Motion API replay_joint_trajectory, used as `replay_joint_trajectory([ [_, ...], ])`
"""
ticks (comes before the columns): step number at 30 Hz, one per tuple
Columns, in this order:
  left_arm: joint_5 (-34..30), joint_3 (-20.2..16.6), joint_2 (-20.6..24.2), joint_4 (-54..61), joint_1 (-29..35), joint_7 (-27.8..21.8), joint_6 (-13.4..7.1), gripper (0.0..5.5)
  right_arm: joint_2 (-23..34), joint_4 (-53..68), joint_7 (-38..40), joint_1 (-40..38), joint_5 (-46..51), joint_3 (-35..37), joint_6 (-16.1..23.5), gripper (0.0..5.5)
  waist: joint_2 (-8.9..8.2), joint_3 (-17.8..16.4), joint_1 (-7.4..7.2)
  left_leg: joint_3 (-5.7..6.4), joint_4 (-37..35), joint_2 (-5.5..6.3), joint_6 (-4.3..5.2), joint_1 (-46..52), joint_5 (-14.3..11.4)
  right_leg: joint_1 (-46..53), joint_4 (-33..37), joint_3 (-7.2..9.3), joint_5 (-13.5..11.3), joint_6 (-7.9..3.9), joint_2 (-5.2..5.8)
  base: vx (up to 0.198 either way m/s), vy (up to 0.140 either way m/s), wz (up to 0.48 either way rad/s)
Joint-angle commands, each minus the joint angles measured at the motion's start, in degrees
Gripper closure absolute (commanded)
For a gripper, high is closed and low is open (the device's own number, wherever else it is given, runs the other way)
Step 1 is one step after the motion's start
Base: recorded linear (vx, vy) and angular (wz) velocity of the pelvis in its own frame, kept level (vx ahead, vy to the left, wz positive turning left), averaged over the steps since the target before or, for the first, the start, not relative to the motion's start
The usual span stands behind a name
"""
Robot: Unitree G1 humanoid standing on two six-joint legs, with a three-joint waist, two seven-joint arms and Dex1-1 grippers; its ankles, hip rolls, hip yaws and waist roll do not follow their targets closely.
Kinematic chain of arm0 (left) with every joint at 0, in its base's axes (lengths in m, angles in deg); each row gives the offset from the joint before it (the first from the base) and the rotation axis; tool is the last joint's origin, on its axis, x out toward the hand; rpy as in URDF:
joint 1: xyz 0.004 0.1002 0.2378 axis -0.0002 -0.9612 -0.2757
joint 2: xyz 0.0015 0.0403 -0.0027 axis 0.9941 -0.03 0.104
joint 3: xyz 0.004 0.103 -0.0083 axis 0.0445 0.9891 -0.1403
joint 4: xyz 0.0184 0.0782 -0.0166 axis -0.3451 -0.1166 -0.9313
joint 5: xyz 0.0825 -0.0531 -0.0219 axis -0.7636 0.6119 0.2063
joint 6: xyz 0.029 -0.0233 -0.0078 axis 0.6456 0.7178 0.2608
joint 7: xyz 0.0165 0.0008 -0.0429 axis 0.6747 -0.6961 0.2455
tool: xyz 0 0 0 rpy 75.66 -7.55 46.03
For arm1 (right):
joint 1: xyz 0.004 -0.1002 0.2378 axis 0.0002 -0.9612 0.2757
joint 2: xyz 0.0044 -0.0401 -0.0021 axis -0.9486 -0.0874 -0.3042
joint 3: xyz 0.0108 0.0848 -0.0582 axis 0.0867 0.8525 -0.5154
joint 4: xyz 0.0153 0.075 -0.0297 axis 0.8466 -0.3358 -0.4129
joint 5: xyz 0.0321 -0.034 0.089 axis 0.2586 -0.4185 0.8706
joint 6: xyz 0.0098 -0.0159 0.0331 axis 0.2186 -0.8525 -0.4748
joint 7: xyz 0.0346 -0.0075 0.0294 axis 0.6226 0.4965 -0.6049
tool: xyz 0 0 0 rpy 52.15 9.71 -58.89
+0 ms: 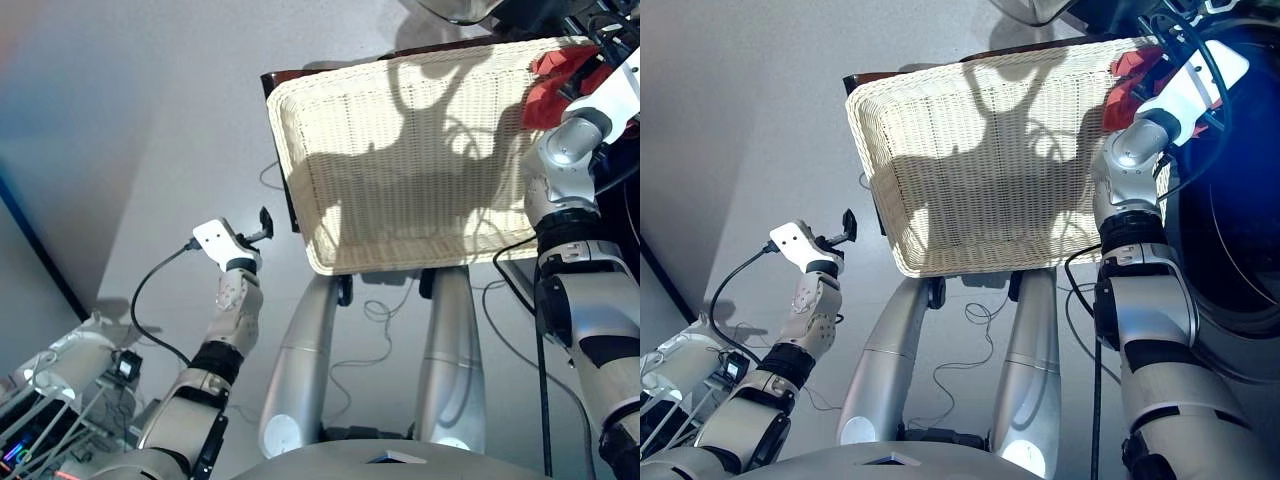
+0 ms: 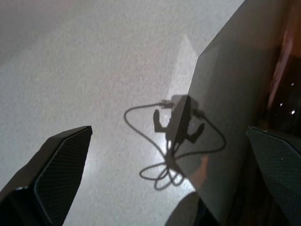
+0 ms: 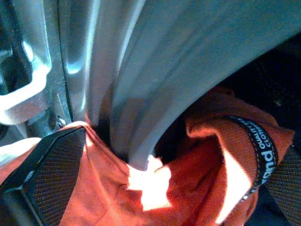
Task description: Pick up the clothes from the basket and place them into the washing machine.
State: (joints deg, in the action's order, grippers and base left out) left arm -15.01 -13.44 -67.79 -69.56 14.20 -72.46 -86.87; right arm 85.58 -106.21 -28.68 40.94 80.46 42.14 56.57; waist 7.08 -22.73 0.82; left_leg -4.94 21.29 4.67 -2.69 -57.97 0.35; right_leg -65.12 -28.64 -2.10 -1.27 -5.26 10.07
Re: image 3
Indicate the blue garment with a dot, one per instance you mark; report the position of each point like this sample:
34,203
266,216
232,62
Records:
270,209

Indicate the orange red shirt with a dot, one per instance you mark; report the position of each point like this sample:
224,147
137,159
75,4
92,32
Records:
105,188

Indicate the grey washing machine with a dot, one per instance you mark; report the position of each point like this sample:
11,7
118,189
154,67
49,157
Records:
164,58

